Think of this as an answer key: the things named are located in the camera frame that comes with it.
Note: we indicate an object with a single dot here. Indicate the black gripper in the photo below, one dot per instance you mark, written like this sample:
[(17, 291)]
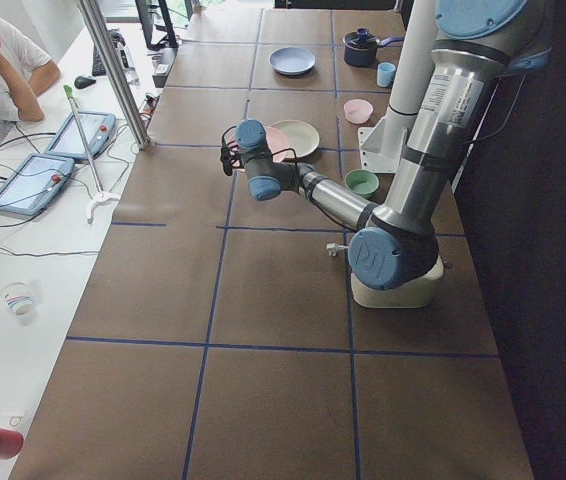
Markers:
[(226, 159)]

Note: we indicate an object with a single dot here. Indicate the pink plate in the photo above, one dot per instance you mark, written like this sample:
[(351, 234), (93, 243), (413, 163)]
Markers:
[(276, 140)]

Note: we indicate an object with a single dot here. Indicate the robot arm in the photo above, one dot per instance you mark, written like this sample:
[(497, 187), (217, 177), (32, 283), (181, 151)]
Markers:
[(453, 52)]

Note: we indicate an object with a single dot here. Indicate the cream plate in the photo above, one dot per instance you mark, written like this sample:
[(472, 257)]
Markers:
[(303, 138)]

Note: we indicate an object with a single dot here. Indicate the blue plate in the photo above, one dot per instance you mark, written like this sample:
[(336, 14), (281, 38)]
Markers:
[(292, 61)]

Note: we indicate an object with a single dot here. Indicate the black monitor stand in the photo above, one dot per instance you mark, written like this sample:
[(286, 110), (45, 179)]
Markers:
[(156, 23)]

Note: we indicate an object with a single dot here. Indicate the far teach pendant tablet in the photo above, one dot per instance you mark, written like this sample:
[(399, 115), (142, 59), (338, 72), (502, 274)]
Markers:
[(97, 130)]

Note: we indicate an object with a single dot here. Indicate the teach pendant tablet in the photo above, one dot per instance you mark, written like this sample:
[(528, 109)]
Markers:
[(35, 184), (97, 130)]

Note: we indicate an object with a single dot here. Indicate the pink bowl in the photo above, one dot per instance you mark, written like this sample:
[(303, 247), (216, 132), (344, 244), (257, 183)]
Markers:
[(357, 111)]

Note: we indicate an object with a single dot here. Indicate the green bowl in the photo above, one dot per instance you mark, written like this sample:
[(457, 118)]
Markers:
[(362, 182)]

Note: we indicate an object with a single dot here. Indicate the black keyboard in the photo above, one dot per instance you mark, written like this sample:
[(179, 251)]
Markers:
[(98, 66)]

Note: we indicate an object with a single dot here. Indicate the black computer mouse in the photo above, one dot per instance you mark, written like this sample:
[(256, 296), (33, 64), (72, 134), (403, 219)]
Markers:
[(84, 81)]

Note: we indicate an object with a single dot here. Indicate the dark blue pot with lid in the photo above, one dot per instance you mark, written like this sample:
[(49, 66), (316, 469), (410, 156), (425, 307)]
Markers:
[(361, 47)]

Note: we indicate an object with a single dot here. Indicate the white reacher grabber stick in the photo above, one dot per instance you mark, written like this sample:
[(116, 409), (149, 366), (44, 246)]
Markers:
[(101, 196)]

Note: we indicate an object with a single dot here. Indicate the light blue cup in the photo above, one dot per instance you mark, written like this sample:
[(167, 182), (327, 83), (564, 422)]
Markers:
[(385, 74)]

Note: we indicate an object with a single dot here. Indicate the near teach pendant tablet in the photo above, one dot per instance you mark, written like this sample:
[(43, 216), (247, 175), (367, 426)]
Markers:
[(35, 184)]

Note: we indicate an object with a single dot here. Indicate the cream toaster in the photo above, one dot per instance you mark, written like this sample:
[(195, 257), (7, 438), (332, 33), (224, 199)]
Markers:
[(416, 293)]

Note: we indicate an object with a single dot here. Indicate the paper cup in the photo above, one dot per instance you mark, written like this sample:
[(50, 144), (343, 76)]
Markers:
[(17, 298)]

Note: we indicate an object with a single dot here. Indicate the white camera post with base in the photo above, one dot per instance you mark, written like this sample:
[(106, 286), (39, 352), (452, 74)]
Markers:
[(382, 145)]

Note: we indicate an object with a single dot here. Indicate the aluminium frame post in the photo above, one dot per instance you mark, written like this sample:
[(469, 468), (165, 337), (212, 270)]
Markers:
[(97, 28)]

